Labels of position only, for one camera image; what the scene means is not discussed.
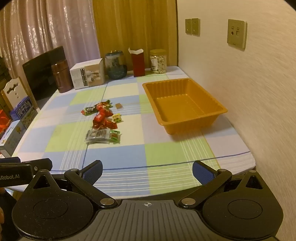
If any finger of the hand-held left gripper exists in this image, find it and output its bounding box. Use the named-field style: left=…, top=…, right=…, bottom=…
left=0, top=157, right=21, bottom=164
left=20, top=158, right=53, bottom=172

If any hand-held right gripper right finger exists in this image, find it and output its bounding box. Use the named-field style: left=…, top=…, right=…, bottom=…
left=179, top=161, right=266, bottom=208

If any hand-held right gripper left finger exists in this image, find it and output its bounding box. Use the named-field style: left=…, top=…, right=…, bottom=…
left=29, top=160, right=117, bottom=208

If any clear grey snack packet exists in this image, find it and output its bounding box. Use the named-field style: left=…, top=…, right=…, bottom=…
left=84, top=128, right=111, bottom=144

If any green and dark snack packet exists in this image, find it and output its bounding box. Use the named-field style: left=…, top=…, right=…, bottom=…
left=81, top=106, right=96, bottom=116

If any orange plastic tray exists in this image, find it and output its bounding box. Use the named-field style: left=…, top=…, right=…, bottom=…
left=142, top=78, right=228, bottom=135

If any pale blue cardboard box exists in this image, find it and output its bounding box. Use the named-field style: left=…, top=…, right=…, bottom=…
left=0, top=120, right=26, bottom=157

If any red box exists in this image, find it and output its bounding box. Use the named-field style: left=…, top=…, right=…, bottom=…
left=0, top=109, right=12, bottom=140

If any blue milk carton box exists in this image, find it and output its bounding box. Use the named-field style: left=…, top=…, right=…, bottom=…
left=10, top=96, right=38, bottom=129

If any checked tablecloth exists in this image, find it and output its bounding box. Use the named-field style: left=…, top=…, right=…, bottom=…
left=11, top=66, right=256, bottom=202

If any white wooden chair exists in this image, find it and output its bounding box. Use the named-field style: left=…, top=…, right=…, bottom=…
left=1, top=77, right=33, bottom=110

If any dark wooden shelf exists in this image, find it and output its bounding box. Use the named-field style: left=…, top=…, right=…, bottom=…
left=0, top=56, right=11, bottom=112

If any black chair back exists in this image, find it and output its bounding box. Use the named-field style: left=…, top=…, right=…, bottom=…
left=22, top=46, right=66, bottom=103

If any brown cylindrical canister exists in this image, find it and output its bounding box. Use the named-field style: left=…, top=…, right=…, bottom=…
left=51, top=60, right=74, bottom=93

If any white cardboard box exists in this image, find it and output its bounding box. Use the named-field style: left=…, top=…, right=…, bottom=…
left=70, top=58, right=105, bottom=90

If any dark glass jar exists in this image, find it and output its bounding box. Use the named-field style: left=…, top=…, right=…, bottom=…
left=105, top=50, right=127, bottom=80

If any dark red open carton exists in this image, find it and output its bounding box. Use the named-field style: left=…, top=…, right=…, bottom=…
left=128, top=47, right=146, bottom=77

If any clear plastic jar of peanuts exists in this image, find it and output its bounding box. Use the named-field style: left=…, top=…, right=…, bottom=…
left=149, top=49, right=167, bottom=74

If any pink curtain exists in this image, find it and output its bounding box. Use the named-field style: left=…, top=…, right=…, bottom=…
left=0, top=0, right=101, bottom=78

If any yellow curtain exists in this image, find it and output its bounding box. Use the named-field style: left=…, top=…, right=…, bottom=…
left=92, top=0, right=179, bottom=70

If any beige wall socket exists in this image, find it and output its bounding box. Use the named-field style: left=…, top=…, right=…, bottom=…
left=227, top=19, right=247, bottom=50

